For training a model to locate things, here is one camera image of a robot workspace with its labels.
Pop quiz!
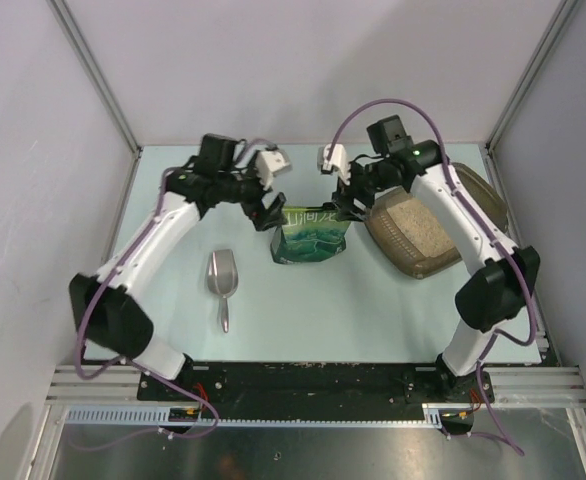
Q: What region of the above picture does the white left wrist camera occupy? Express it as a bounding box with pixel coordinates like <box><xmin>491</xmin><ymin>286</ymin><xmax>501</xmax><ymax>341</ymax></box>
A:
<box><xmin>255</xmin><ymin>150</ymin><xmax>292</xmax><ymax>191</ymax></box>

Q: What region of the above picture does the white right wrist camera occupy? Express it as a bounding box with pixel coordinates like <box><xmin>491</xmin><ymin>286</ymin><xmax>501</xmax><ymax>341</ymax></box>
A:
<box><xmin>317</xmin><ymin>144</ymin><xmax>351</xmax><ymax>185</ymax></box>

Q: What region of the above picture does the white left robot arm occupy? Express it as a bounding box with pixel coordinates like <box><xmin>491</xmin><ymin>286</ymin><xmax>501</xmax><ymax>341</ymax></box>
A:
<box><xmin>69</xmin><ymin>134</ymin><xmax>291</xmax><ymax>400</ymax></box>

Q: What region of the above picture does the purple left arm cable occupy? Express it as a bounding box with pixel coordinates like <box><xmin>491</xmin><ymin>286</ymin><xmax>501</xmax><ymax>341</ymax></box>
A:
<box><xmin>70</xmin><ymin>137</ymin><xmax>279</xmax><ymax>451</ymax></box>

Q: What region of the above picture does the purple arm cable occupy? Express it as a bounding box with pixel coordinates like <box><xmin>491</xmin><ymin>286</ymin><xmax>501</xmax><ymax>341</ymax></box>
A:
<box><xmin>70</xmin><ymin>137</ymin><xmax>279</xmax><ymax>451</ymax></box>
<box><xmin>331</xmin><ymin>98</ymin><xmax>544</xmax><ymax>457</ymax></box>

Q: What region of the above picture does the brown plastic litter box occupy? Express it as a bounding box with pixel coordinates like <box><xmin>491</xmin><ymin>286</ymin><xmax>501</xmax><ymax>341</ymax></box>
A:
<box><xmin>365</xmin><ymin>162</ymin><xmax>508</xmax><ymax>280</ymax></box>

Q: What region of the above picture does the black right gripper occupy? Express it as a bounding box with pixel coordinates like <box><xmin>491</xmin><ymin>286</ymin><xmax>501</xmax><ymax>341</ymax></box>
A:
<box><xmin>331</xmin><ymin>158</ymin><xmax>399</xmax><ymax>224</ymax></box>

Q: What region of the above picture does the beige cat litter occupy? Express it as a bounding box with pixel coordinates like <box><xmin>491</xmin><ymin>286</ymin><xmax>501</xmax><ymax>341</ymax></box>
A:
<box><xmin>388</xmin><ymin>198</ymin><xmax>455</xmax><ymax>257</ymax></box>

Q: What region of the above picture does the aluminium frame rail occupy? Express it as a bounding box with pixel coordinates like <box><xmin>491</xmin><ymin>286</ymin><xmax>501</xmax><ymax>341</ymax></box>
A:
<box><xmin>46</xmin><ymin>365</ymin><xmax>141</xmax><ymax>405</ymax></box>

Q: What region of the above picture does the metal scoop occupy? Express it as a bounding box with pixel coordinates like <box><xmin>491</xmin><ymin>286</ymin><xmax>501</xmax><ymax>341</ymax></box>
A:
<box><xmin>206</xmin><ymin>249</ymin><xmax>239</xmax><ymax>333</ymax></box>

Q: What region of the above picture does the green litter bag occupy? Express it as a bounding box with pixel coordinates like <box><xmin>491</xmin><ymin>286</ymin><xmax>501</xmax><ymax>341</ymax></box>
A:
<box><xmin>270</xmin><ymin>205</ymin><xmax>351</xmax><ymax>265</ymax></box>

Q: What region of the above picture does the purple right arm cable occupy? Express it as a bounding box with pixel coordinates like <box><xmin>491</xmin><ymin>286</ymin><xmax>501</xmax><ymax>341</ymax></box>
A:
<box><xmin>331</xmin><ymin>98</ymin><xmax>544</xmax><ymax>457</ymax></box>

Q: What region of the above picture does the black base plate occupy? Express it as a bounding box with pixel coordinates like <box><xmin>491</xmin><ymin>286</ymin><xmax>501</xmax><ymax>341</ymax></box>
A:
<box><xmin>137</xmin><ymin>360</ymin><xmax>494</xmax><ymax>407</ymax></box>

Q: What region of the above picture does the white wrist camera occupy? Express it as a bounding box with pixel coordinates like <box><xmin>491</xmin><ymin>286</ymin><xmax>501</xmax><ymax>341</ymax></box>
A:
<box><xmin>255</xmin><ymin>150</ymin><xmax>292</xmax><ymax>191</ymax></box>
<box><xmin>317</xmin><ymin>144</ymin><xmax>351</xmax><ymax>185</ymax></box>

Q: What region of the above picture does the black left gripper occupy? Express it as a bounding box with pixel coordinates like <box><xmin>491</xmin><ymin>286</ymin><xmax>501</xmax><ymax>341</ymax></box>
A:
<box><xmin>217</xmin><ymin>151</ymin><xmax>286</xmax><ymax>230</ymax></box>

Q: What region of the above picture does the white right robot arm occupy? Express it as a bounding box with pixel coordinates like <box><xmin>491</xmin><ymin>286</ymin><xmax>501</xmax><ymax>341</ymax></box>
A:
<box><xmin>318</xmin><ymin>116</ymin><xmax>540</xmax><ymax>401</ymax></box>

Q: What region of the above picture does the white slotted cable duct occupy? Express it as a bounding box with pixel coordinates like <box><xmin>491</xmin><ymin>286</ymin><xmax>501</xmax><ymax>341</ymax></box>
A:
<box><xmin>66</xmin><ymin>404</ymin><xmax>441</xmax><ymax>428</ymax></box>

